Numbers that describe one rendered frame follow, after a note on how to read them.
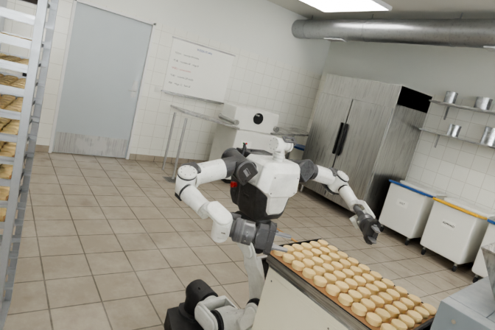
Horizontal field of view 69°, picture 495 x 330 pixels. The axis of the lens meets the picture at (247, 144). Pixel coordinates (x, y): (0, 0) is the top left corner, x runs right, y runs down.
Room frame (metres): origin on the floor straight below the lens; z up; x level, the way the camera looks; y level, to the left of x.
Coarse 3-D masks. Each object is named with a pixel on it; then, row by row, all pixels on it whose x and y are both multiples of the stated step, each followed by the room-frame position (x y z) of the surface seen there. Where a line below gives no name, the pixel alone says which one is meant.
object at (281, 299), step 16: (272, 272) 1.43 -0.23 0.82; (272, 288) 1.41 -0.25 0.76; (288, 288) 1.36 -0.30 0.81; (272, 304) 1.39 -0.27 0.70; (288, 304) 1.34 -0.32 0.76; (304, 304) 1.29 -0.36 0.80; (256, 320) 1.44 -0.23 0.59; (272, 320) 1.38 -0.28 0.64; (288, 320) 1.32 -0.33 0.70; (304, 320) 1.27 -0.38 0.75; (320, 320) 1.22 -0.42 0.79; (336, 320) 1.18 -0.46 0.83
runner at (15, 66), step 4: (0, 60) 1.30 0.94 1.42; (4, 60) 1.31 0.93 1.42; (0, 64) 1.30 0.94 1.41; (4, 64) 1.31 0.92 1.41; (8, 64) 1.31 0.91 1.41; (12, 64) 1.32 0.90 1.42; (16, 64) 1.32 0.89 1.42; (20, 64) 1.33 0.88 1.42; (4, 68) 1.31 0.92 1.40; (8, 68) 1.31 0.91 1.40; (12, 68) 1.32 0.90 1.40; (16, 68) 1.32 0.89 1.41; (20, 68) 1.33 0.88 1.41; (24, 68) 1.33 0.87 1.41; (24, 72) 1.34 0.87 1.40
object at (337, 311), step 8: (272, 264) 1.45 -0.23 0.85; (280, 264) 1.42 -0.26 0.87; (280, 272) 1.41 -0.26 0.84; (288, 272) 1.38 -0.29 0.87; (296, 280) 1.35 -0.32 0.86; (304, 288) 1.31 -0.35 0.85; (312, 288) 1.29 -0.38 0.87; (312, 296) 1.28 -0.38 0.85; (320, 296) 1.26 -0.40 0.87; (320, 304) 1.25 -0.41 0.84; (328, 304) 1.23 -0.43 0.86; (336, 312) 1.20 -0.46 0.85; (344, 312) 1.18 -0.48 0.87; (344, 320) 1.17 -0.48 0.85; (352, 320) 1.15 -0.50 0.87; (352, 328) 1.15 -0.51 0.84; (360, 328) 1.13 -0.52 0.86
